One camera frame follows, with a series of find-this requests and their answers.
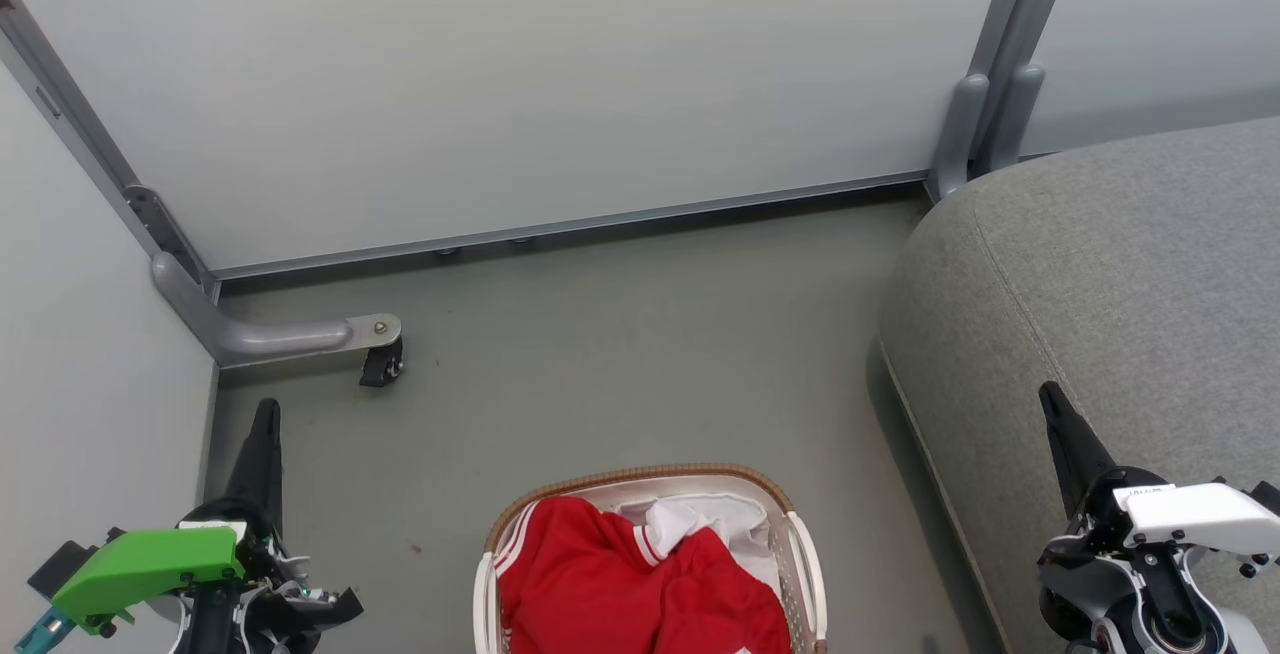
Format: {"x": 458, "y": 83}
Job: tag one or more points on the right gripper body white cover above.
{"x": 1190, "y": 514}

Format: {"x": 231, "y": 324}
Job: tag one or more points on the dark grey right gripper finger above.
{"x": 1075, "y": 449}

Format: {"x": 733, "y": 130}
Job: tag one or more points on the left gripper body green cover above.
{"x": 150, "y": 559}

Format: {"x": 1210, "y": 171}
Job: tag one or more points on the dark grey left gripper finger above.
{"x": 262, "y": 464}

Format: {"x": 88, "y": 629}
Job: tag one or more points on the red garment with white stripes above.
{"x": 620, "y": 594}

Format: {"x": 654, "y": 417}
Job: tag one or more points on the grey fabric sofa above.
{"x": 1100, "y": 314}

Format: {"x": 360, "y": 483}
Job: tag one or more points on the black caster wheel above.
{"x": 380, "y": 366}

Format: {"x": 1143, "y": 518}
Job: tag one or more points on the white wicker-rimmed laundry basket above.
{"x": 800, "y": 554}

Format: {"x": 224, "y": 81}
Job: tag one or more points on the teal plastic bracket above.
{"x": 40, "y": 626}

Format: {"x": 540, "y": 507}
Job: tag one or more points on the grey partition foot bracket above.
{"x": 260, "y": 334}

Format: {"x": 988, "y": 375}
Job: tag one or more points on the grey partition post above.
{"x": 1000, "y": 74}
{"x": 90, "y": 134}

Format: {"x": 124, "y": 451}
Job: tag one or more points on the grey partition bottom rail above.
{"x": 570, "y": 227}

